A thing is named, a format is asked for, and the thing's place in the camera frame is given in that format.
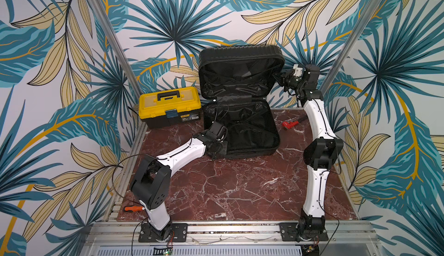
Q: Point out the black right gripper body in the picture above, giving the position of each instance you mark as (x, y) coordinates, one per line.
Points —
(284, 79)

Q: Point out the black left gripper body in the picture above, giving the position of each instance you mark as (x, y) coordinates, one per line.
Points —
(221, 149)

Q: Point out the black ribbed hard-shell suitcase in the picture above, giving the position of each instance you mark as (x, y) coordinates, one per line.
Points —
(236, 82)

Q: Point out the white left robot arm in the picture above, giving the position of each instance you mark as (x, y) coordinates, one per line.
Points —
(151, 182)

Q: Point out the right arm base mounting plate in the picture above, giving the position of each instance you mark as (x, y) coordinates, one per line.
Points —
(293, 232)

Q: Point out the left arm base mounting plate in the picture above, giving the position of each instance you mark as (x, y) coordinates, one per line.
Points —
(176, 232)

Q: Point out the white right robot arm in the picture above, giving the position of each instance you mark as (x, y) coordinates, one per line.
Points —
(320, 156)

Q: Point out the yellow and black toolbox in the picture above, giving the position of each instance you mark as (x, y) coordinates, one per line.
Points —
(171, 107)

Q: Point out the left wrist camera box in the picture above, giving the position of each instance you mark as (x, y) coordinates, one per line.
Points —
(217, 132)

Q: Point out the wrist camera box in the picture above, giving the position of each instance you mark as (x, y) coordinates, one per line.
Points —
(217, 132)
(307, 77)

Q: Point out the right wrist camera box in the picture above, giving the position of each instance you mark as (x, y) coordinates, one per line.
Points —
(307, 77)

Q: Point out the red pipe wrench black handle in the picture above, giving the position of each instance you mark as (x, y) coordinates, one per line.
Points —
(292, 123)

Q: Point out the right aluminium corner post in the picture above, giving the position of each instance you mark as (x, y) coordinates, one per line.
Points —
(352, 39)

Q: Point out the aluminium corner post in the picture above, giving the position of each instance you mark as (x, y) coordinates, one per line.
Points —
(352, 39)
(109, 32)

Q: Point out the orange handled screwdriver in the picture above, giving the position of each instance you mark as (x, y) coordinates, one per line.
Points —
(133, 209)

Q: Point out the aluminium front frame rail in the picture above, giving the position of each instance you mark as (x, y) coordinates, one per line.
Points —
(230, 238)

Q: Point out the left aluminium corner post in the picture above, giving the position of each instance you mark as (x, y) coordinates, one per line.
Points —
(109, 32)

